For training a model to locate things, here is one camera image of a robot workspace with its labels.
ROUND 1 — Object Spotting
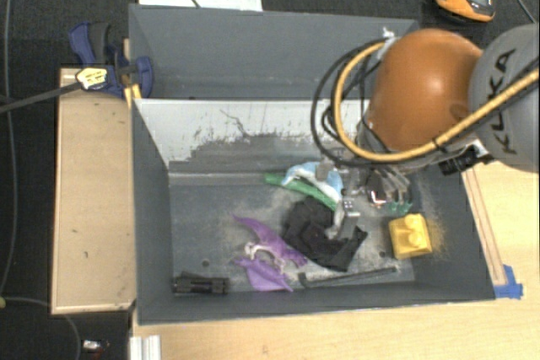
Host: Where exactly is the grey metal bin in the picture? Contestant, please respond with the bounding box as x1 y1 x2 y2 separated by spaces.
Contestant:
127 3 497 326

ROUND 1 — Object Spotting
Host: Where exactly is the pale wood board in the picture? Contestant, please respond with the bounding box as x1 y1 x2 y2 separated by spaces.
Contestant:
50 67 138 315

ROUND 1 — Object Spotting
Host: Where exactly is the purple toy dragon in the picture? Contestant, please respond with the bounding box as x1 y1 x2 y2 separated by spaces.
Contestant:
230 215 309 293

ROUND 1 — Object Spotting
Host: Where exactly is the black cylinder on white bracket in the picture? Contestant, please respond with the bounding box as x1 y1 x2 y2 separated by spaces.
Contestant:
437 141 493 177

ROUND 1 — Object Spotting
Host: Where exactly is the black hex key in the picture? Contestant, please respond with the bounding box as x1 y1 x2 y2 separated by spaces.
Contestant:
297 266 399 290

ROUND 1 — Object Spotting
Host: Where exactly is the light blue and white toy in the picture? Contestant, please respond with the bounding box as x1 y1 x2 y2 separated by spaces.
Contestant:
281 161 345 204

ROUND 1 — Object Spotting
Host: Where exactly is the small black tool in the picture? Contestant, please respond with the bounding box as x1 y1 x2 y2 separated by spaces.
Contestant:
170 271 231 296

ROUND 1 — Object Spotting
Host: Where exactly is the yellow toy building block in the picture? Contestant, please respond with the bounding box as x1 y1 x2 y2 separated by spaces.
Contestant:
387 212 435 261

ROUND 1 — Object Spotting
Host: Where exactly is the black cloth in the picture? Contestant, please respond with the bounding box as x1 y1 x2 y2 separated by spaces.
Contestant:
279 196 370 273

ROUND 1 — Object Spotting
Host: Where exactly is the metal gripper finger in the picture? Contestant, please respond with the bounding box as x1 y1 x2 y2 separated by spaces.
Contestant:
336 200 362 241
316 159 334 183

